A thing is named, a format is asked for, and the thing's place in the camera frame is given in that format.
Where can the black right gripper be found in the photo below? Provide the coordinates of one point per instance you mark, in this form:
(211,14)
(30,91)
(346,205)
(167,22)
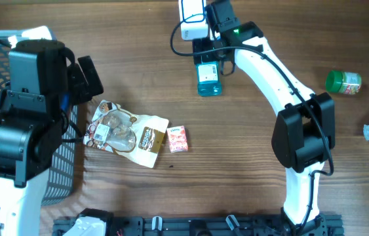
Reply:
(204,42)

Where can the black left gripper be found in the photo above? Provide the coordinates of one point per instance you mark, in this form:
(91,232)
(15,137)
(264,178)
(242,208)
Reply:
(78,80)

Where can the blue mouthwash bottle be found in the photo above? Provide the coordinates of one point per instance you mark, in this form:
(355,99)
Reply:
(208,79)

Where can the green lid jar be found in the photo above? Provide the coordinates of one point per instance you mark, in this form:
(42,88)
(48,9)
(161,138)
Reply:
(343,82)

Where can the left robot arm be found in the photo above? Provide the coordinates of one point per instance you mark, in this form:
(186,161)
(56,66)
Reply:
(38,124)

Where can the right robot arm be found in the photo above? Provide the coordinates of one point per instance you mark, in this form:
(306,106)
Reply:
(304,131)

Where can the white barcode scanner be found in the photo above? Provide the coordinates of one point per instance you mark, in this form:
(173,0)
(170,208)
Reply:
(193,19)

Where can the brown white snack bag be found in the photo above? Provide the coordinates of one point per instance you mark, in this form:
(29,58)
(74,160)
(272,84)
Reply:
(118,131)

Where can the red tissue pack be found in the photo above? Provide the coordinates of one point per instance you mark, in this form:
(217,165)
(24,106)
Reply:
(177,139)

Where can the grey plastic basket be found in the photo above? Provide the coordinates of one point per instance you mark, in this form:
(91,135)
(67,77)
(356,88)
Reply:
(60,183)

